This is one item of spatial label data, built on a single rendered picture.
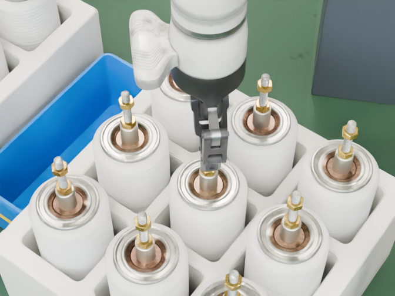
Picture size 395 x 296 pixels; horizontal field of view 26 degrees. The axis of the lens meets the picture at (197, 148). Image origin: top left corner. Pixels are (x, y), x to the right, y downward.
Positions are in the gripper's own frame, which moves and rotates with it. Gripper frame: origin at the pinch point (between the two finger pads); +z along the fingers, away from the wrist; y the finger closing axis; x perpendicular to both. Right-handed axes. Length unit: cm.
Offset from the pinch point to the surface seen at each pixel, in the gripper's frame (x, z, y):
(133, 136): 8.1, 8.3, 7.0
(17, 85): 23.9, 17.2, 24.5
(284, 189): -10.7, 17.1, 2.6
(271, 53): -17, 35, 42
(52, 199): 18.4, 9.8, -0.1
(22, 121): 24.4, 24.6, 23.7
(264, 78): -7.9, 1.1, 8.3
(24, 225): 22.8, 17.1, 1.1
